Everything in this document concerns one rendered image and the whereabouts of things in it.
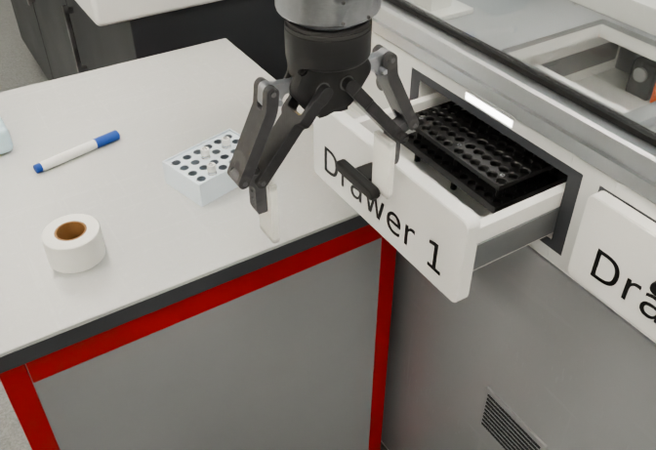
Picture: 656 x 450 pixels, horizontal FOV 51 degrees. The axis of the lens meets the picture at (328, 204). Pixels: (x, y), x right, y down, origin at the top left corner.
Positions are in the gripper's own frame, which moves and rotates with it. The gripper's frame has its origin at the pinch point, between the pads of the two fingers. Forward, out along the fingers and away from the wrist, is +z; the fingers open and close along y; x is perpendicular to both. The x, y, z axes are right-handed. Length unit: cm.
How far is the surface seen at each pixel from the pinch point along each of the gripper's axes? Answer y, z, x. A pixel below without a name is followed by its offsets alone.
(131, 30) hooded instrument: 6, 14, 85
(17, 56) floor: 2, 91, 266
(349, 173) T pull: 5.1, 0.2, 3.7
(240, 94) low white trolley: 14, 15, 52
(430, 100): 25.0, 2.0, 14.5
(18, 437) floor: -41, 91, 65
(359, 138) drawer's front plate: 8.7, -1.3, 7.1
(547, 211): 22.5, 3.9, -9.6
